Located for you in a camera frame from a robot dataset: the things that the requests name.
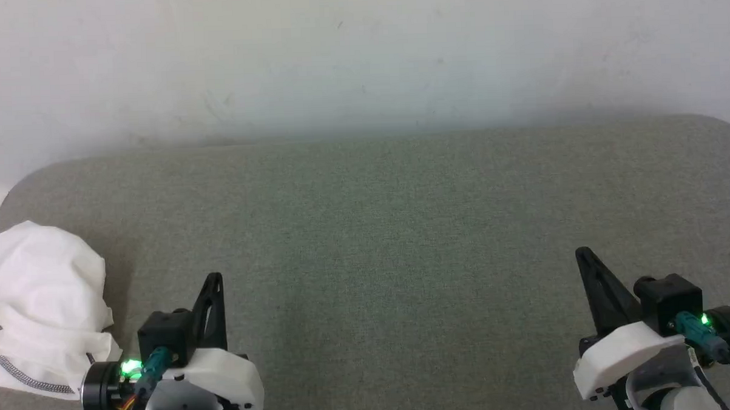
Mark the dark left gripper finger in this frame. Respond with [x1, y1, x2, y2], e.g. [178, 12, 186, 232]
[188, 272, 228, 352]

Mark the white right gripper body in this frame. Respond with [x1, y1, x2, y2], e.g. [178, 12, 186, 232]
[571, 306, 730, 402]

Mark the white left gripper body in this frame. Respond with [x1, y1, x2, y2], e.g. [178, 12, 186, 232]
[79, 346, 265, 410]

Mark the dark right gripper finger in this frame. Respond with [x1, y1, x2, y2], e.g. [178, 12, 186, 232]
[575, 244, 644, 338]

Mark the white long-sleeve shirt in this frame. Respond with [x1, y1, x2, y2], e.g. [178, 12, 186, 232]
[0, 217, 124, 402]

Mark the grey-green fabric sofa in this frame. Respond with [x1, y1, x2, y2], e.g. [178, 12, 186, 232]
[0, 112, 730, 410]

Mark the teal left camera connector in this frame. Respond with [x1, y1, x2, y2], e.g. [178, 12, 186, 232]
[133, 346, 175, 398]

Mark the teal camera connector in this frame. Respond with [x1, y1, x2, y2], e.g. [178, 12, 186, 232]
[133, 346, 175, 398]
[674, 311, 730, 366]

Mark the teal right camera connector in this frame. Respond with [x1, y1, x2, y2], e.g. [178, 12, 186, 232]
[674, 311, 730, 366]

